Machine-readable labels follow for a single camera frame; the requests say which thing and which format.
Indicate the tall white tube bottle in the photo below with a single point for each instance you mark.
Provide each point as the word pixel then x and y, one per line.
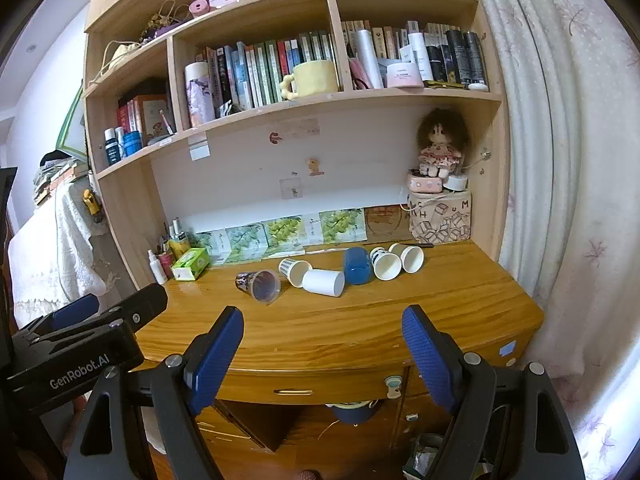
pixel 369 57

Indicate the dark purple bag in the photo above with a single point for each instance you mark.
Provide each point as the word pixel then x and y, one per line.
pixel 162 27

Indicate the blue sticker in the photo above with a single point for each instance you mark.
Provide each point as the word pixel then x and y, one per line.
pixel 508 349

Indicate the yellow pen holder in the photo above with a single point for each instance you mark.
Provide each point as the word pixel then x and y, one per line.
pixel 179 247

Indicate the white lace cloth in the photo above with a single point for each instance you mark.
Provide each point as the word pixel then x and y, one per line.
pixel 55 250

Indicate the small white bottle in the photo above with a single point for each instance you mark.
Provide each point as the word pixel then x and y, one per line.
pixel 157 267

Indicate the pink cloth pouch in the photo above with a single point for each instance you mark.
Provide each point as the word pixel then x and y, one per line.
pixel 357 74

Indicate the black pen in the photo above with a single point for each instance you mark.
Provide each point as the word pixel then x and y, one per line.
pixel 420 246

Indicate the white round device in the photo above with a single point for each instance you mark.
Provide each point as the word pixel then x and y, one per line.
pixel 456 182

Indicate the orange illustrated box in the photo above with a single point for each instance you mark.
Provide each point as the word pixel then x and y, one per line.
pixel 156 112

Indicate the green tissue box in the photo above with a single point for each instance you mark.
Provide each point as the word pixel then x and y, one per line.
pixel 191 263

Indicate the dark bottle with white cap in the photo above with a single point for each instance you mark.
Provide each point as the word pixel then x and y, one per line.
pixel 112 149

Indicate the white cosmetic bottle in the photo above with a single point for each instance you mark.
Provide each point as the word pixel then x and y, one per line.
pixel 419 55

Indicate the striped white paper cup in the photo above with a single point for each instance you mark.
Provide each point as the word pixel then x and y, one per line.
pixel 297 272

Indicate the white floral curtain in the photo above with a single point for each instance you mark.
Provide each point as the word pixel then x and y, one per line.
pixel 565 160

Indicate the plain white cup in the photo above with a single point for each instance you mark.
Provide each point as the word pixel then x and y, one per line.
pixel 325 282

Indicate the black cosmetic bottle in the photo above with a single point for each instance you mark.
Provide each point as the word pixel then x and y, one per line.
pixel 435 64
pixel 456 55
pixel 476 57

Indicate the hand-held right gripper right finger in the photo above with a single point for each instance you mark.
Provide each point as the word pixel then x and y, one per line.
pixel 430 357

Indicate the patterned brown storage box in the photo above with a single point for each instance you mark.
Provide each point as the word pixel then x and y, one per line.
pixel 440 220

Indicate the bear sticker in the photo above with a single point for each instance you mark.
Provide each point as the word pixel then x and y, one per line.
pixel 315 166

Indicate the white printed paper cup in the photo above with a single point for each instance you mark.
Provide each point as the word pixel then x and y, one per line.
pixel 411 258
pixel 386 265

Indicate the blue plastic cup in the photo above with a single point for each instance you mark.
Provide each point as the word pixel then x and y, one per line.
pixel 357 265

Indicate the green framed picture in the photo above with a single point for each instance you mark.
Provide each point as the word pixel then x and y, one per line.
pixel 70 125

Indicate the yellow toy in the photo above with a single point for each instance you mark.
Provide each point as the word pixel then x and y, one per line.
pixel 91 202

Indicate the yellow mug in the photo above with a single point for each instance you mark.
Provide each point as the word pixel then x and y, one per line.
pixel 315 79

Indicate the small white jar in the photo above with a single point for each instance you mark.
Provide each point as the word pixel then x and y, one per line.
pixel 478 86

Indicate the stack of papers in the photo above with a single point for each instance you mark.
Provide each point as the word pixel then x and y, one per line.
pixel 55 172

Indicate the green leaf print packet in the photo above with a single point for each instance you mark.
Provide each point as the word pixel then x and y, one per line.
pixel 342 226
pixel 246 242
pixel 284 235
pixel 215 247

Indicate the brown carved wooden board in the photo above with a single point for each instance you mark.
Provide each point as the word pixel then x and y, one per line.
pixel 387 224

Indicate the pink cream jar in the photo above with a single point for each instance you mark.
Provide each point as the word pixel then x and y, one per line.
pixel 403 75

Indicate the row of pale spined books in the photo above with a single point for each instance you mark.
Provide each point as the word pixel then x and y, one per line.
pixel 387 35

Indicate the white label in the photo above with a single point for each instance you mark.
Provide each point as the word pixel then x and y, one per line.
pixel 199 149

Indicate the white adhesive hook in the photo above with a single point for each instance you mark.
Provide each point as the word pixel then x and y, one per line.
pixel 393 385

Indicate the blue round bin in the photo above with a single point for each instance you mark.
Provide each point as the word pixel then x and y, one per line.
pixel 355 412

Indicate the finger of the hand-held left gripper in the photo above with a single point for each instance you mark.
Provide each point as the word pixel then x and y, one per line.
pixel 142 305
pixel 75 311

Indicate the pink tape roll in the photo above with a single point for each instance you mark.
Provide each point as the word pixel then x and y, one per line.
pixel 199 7

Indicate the pink and white thermos bottle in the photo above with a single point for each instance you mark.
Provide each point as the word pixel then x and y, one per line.
pixel 199 95

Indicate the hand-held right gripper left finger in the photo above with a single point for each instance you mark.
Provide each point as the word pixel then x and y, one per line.
pixel 215 360

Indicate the blue jar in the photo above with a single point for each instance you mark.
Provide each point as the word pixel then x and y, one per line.
pixel 133 144

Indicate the wooden desk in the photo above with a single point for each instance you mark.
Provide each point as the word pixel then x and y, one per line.
pixel 350 325

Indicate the row of green spined books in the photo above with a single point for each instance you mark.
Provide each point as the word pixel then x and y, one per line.
pixel 260 67

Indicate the rag doll in floral dress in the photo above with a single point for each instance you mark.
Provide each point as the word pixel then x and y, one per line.
pixel 440 152

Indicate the red books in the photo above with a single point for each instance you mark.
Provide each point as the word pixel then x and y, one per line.
pixel 129 116

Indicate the clear wall hook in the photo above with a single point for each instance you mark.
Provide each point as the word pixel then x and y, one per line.
pixel 291 188

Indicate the clear plastic cup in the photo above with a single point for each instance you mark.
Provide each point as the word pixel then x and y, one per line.
pixel 262 286

